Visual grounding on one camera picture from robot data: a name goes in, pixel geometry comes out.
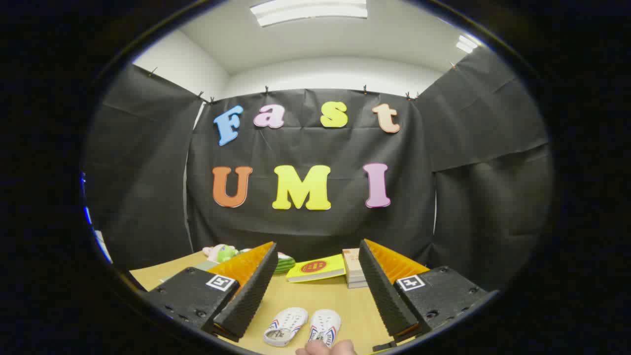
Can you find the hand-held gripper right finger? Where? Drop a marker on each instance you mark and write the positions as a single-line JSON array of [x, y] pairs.
[[382, 291]]

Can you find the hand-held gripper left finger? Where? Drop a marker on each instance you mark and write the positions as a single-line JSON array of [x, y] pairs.
[[251, 291]]

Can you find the white canvas shoe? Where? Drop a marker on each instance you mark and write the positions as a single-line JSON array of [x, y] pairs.
[[288, 323], [326, 325]]

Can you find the white book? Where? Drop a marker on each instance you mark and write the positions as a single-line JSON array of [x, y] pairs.
[[357, 284]]

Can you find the watermelon slice plush toy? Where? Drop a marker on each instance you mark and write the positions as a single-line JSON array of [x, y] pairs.
[[286, 265]]

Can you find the pink and green plush toy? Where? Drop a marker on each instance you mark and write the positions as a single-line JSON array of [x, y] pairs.
[[224, 253]]

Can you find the yellow book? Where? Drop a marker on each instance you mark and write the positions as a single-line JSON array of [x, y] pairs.
[[315, 269]]

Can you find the small ceiling light panel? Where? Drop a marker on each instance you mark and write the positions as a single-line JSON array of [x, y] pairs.
[[466, 43]]

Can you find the long ceiling light panel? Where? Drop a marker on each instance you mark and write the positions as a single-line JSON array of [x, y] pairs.
[[310, 10]]

